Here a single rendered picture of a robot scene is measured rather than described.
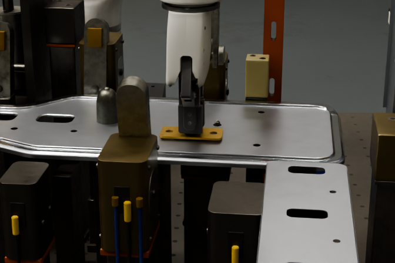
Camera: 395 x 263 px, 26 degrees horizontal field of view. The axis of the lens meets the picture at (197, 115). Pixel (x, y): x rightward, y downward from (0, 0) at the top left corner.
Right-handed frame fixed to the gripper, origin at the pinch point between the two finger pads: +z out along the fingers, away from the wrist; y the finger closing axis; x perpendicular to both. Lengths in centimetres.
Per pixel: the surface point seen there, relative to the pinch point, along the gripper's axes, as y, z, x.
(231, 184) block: 10.4, 5.0, 6.3
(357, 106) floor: -304, 105, 46
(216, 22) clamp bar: -18.6, -8.2, 1.6
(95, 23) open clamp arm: -20.4, -7.1, -17.5
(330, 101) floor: -311, 105, 33
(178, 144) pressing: 3.1, 3.0, -1.3
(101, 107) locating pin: -3.4, 0.5, -13.1
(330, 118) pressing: -9.3, 3.2, 18.9
